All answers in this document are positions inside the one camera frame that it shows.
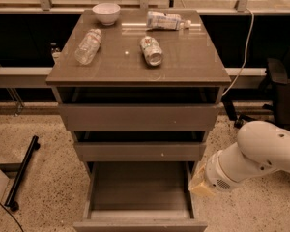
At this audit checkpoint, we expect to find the grey bottom drawer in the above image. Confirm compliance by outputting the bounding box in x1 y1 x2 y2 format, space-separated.
73 161 207 232

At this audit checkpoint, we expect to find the grey drawer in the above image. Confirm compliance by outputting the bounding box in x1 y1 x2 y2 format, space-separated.
57 87 222 132
74 131 207 161
73 161 207 232

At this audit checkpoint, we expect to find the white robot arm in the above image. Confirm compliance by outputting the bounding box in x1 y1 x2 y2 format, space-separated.
188 121 290 196

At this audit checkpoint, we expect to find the grey drawer cabinet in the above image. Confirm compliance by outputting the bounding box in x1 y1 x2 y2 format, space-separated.
45 9 232 179

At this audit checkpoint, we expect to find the grey middle drawer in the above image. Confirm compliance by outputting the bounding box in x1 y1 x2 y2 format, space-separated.
74 131 207 161

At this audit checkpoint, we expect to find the grey top drawer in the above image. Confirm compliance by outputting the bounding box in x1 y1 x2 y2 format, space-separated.
57 87 222 132

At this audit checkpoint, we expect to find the black office chair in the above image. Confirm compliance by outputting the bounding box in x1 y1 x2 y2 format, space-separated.
221 29 290 134

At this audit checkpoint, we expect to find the crushed soda can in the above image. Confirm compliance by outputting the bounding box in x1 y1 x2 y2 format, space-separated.
140 36 163 67

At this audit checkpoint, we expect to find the black metal stand bar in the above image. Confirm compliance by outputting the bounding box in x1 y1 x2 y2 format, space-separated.
5 135 40 212

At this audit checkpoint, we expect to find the white labelled plastic bottle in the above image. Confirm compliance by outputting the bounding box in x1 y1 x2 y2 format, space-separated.
147 11 191 31

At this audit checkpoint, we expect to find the clear plastic water bottle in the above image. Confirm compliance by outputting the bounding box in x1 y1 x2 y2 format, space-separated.
74 29 102 65

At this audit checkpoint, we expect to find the white ceramic bowl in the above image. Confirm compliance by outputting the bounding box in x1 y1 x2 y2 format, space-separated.
92 3 121 26

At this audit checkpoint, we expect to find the small bottle behind cabinet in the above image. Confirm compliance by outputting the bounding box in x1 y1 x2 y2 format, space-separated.
50 43 61 62

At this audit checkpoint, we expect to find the white cable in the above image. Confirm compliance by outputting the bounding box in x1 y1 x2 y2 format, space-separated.
221 7 255 97

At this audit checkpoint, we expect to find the black floor cable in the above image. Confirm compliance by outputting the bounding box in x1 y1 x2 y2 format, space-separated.
0 188 25 232

